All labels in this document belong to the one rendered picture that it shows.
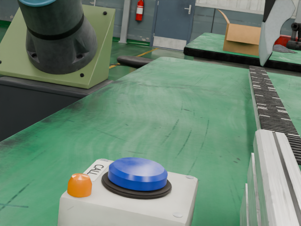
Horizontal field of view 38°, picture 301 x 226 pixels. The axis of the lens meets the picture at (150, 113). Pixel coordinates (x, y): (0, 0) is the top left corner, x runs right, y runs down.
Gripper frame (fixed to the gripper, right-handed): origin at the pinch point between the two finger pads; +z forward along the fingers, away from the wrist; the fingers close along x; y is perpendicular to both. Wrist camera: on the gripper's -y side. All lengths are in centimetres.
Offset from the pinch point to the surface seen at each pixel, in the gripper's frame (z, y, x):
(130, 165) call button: 6.0, -30.3, 14.4
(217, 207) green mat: 13.3, -17.6, 7.7
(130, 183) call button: 6.5, -32.0, 14.0
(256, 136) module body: 5.1, -20.0, 5.6
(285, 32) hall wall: 9, 1073, -131
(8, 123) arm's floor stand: 22, 25, 50
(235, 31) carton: 2, 192, 5
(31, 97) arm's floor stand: 16, 24, 46
